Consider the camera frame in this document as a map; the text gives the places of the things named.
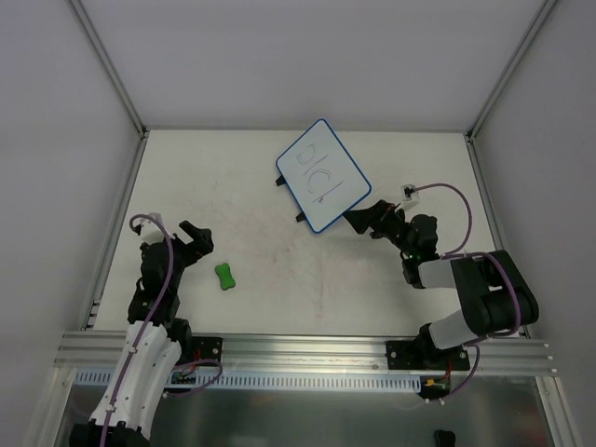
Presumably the green bone-shaped eraser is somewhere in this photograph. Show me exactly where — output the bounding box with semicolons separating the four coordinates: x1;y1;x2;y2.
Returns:
214;263;236;291

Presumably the blue framed whiteboard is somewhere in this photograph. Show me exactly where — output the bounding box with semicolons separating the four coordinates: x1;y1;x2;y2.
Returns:
275;118;373;234

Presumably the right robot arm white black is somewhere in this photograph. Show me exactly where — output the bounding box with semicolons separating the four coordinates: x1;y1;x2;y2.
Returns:
344;200;539;371

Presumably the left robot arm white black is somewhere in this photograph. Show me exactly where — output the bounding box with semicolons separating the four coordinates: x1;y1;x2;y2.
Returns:
68;214;214;446

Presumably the black object bottom edge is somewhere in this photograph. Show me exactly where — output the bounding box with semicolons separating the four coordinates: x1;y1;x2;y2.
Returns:
434;429;456;447

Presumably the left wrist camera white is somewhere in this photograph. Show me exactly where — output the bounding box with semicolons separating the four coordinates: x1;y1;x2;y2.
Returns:
129;212;164;244

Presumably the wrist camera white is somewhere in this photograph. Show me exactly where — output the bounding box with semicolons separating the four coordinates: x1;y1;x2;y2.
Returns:
129;212;164;244
399;184;420;211

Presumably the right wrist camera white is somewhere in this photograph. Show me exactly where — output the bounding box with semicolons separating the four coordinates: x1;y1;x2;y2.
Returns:
399;184;420;211

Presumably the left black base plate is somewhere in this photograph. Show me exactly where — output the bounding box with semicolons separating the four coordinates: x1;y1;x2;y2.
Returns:
190;335;224;361

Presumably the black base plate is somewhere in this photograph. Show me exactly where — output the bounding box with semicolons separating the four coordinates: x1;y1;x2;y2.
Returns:
385;340;470;372
190;335;224;361

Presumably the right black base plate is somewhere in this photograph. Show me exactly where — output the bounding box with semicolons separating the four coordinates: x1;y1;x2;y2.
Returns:
385;340;470;372

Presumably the aluminium mounting rail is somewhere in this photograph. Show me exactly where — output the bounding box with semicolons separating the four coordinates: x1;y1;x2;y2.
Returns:
53;331;559;376

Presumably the white slotted cable duct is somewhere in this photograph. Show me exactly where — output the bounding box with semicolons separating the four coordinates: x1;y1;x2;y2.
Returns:
74;369;422;394

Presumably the left aluminium frame post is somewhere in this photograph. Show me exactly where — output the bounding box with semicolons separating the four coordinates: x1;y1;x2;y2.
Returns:
64;0;150;139

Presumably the aluminium frame post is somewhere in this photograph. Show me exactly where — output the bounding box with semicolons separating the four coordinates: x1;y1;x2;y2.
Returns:
465;0;560;141
64;0;150;139

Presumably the right aluminium frame post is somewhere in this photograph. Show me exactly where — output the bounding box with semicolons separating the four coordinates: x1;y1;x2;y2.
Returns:
465;0;560;141

